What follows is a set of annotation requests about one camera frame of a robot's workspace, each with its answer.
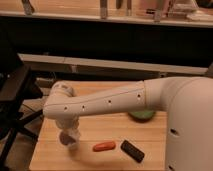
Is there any black rectangular block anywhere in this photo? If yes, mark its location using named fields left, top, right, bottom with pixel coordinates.
left=120, top=140, right=145, bottom=163

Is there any orange-red oblong object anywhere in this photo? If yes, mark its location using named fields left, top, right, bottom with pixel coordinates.
left=93, top=141, right=116, bottom=152

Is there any green round object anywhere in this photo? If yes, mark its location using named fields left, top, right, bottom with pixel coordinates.
left=129, top=110, right=155, bottom=122

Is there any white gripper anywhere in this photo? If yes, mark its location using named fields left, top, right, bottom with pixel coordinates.
left=55, top=118, right=80, bottom=149

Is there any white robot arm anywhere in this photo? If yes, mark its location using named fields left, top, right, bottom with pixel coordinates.
left=43, top=77, right=213, bottom=171

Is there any long white shelf bar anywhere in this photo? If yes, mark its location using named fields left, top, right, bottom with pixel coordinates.
left=19, top=53, right=207, bottom=75

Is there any black tripod stand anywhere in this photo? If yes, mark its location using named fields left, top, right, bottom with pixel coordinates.
left=0, top=31, right=44, bottom=169

